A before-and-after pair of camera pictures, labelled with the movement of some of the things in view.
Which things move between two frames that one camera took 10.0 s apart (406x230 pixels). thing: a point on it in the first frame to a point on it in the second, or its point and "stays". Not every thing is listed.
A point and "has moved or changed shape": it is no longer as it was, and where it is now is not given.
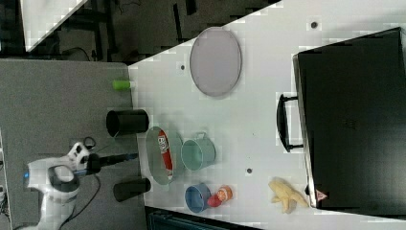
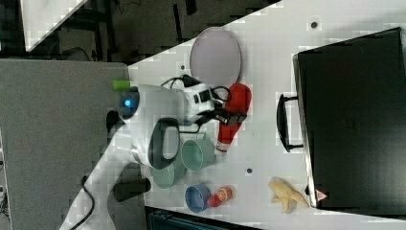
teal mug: (199, 152) stays
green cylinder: (121, 84) stays
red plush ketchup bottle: (166, 149) has moved or changed shape
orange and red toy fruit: (223, 194) stays
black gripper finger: (114, 159) to (236, 118)
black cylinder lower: (131, 188) stays
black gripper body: (93, 163) to (221, 113)
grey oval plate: (215, 61) stays
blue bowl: (196, 197) stays
